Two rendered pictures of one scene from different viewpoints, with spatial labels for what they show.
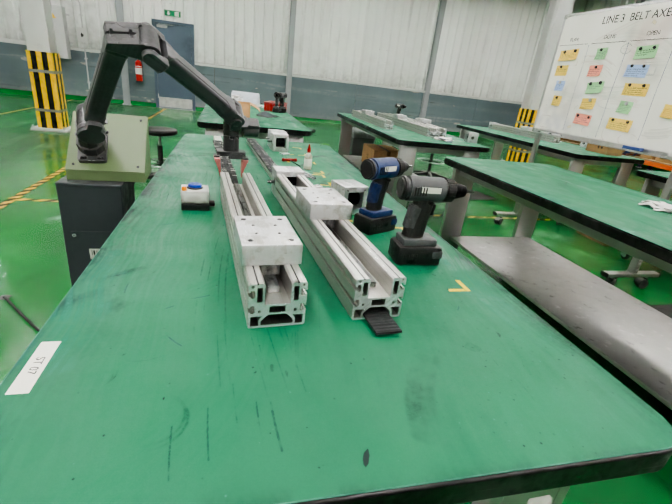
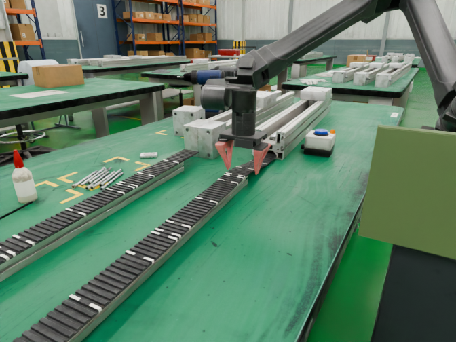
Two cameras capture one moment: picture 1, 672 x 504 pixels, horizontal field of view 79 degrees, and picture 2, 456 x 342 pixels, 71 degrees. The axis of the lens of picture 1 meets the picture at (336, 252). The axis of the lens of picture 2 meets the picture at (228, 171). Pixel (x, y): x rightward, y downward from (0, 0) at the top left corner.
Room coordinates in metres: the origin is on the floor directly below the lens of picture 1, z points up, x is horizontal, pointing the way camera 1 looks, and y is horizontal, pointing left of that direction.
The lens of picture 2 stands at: (2.06, 0.95, 1.11)
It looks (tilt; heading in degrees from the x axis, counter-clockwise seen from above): 22 degrees down; 227
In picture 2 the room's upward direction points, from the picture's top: straight up
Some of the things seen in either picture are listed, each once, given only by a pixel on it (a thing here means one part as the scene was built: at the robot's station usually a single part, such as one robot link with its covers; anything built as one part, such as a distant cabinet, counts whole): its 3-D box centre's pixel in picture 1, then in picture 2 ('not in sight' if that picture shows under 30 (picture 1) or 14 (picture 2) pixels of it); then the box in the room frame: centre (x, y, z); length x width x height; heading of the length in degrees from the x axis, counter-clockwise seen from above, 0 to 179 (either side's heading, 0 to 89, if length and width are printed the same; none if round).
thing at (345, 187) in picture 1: (344, 196); (192, 121); (1.34, -0.01, 0.83); 0.11 x 0.10 x 0.10; 120
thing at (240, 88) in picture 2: (232, 128); (241, 99); (1.53, 0.43, 0.98); 0.07 x 0.06 x 0.07; 120
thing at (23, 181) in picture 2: (308, 156); (22, 176); (1.95, 0.19, 0.84); 0.04 x 0.04 x 0.12
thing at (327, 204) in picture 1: (322, 207); (258, 102); (1.04, 0.05, 0.87); 0.16 x 0.11 x 0.07; 21
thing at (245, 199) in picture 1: (249, 224); (301, 117); (0.97, 0.23, 0.82); 0.80 x 0.10 x 0.09; 21
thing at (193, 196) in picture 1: (198, 196); (317, 142); (1.19, 0.44, 0.81); 0.10 x 0.08 x 0.06; 111
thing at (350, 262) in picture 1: (320, 224); (257, 113); (1.04, 0.05, 0.82); 0.80 x 0.10 x 0.09; 21
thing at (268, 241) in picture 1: (265, 244); (315, 96); (0.74, 0.14, 0.87); 0.16 x 0.11 x 0.07; 21
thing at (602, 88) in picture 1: (597, 140); not in sight; (3.51, -2.01, 0.97); 1.50 x 0.50 x 1.95; 16
